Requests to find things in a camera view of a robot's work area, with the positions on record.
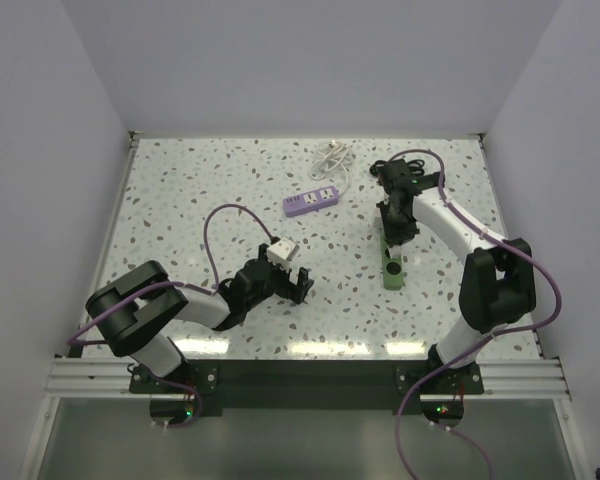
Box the green power strip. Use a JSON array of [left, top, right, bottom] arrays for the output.
[[380, 230, 404, 291]]

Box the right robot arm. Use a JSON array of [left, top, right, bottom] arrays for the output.
[[369, 159, 536, 393]]

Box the black power cable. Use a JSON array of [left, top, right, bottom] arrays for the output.
[[369, 158, 431, 181]]

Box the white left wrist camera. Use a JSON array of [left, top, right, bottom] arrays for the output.
[[266, 237, 299, 264]]

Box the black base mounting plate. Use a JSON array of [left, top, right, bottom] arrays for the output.
[[129, 357, 484, 420]]

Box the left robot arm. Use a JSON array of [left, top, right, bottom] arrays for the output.
[[85, 258, 314, 392]]

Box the white charger plug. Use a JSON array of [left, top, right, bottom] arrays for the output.
[[387, 245, 402, 259], [374, 203, 385, 230]]

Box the white coiled cable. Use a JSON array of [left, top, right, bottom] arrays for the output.
[[308, 141, 354, 196]]

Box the purple power strip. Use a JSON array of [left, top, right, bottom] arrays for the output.
[[282, 186, 340, 218]]

